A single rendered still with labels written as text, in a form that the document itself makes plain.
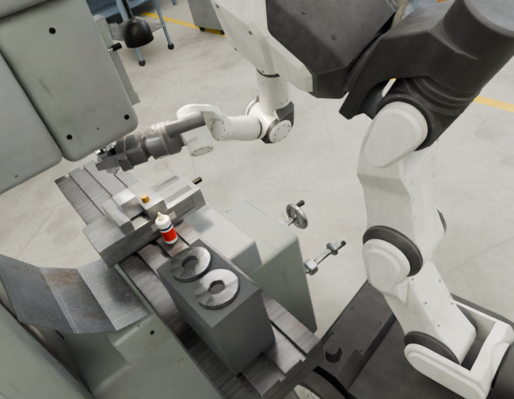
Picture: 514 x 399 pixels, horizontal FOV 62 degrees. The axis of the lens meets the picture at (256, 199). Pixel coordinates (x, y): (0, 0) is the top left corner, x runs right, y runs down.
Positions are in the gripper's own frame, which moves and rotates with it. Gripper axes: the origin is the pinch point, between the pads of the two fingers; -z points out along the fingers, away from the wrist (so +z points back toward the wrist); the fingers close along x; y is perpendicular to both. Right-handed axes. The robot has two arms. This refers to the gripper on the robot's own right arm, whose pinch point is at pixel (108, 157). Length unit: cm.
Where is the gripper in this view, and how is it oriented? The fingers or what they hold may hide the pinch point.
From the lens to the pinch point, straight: 116.3
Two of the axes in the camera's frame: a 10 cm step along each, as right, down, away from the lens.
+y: 2.2, 7.4, 6.3
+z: 9.5, -3.2, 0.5
